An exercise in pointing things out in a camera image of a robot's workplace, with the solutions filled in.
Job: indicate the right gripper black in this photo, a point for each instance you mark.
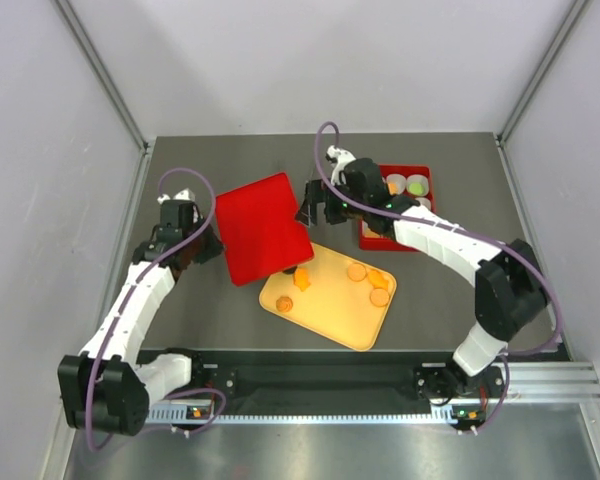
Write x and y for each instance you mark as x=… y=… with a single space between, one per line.
x=318 y=192

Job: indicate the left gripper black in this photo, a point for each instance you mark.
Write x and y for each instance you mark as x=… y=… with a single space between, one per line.
x=215 y=247

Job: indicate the red box lid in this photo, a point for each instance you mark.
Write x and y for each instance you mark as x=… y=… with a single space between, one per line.
x=257 y=225

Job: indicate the green round cookie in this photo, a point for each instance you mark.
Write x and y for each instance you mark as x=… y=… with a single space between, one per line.
x=417 y=189

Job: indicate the red cookie box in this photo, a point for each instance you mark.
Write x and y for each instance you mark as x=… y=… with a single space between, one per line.
x=400 y=175

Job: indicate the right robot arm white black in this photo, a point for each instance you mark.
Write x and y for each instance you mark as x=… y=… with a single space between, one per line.
x=509 y=289

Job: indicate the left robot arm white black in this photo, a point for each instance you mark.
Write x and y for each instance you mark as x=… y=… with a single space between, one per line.
x=104 y=388

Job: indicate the orange fish cookie left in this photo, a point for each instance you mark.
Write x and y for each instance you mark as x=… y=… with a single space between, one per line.
x=301 y=279

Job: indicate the orange fish cookie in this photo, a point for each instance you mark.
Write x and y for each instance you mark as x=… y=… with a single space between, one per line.
x=301 y=279
x=377 y=280

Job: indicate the tan round biscuit top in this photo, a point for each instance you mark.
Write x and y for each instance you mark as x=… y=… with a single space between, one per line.
x=356 y=272

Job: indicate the tan round biscuit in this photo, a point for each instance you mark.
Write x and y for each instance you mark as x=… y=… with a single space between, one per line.
x=356 y=272
x=379 y=297

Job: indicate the orange swirl cookie left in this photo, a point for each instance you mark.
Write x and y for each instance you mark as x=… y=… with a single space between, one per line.
x=284 y=304

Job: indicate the orange fish cookie right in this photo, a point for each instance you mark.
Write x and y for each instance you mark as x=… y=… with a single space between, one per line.
x=377 y=280

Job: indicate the yellow tray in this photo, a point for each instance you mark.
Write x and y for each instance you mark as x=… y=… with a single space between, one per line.
x=333 y=306

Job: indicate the tan round biscuit right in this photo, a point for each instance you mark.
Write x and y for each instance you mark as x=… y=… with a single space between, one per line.
x=379 y=297

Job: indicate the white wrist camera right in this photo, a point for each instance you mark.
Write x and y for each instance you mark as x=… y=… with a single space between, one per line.
x=338 y=158

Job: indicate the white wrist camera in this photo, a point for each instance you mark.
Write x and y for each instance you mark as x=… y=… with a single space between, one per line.
x=180 y=208
x=338 y=158

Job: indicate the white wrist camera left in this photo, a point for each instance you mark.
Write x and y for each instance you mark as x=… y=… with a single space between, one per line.
x=180 y=208

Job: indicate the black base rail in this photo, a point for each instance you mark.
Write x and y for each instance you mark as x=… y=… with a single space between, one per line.
x=289 y=389

